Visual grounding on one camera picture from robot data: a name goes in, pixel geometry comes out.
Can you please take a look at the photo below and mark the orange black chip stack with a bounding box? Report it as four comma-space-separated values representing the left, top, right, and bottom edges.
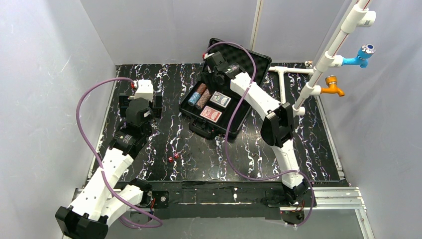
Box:
196, 83, 207, 96

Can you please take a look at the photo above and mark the light blue chip stack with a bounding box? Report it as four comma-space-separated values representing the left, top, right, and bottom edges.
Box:
188, 92, 202, 107

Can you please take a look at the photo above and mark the black poker set case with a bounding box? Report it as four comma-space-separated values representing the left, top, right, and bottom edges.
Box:
179, 44, 272, 139

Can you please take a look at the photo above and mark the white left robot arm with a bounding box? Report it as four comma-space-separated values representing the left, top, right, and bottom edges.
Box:
55, 95, 160, 239

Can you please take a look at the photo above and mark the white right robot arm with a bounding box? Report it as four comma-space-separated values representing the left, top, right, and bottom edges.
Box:
179, 50, 308, 204

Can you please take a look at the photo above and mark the pink blue chip stack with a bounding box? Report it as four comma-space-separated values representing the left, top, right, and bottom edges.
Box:
195, 89, 212, 110

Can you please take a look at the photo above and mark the blue playing card deck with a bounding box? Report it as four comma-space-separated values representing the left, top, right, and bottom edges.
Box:
210, 91, 231, 109

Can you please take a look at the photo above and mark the red playing card deck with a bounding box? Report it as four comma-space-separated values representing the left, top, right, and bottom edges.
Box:
200, 106, 222, 123

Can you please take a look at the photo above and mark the orange pipe valve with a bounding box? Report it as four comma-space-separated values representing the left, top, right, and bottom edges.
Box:
320, 75, 345, 97

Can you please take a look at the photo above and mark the blue pipe valve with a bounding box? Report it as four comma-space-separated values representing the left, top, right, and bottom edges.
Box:
342, 44, 376, 68

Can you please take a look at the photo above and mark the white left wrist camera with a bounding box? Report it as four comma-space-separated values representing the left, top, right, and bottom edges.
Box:
133, 79, 154, 102

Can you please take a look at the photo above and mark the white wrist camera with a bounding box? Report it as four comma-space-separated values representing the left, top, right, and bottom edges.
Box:
203, 53, 213, 61
133, 79, 154, 102

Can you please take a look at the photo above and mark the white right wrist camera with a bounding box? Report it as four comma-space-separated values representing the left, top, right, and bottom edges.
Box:
203, 53, 213, 61

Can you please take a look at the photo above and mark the white pvc pipe frame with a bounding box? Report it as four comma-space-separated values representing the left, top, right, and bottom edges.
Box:
269, 0, 376, 116

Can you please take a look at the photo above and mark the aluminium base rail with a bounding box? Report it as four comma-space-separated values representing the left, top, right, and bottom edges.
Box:
72, 181, 374, 239

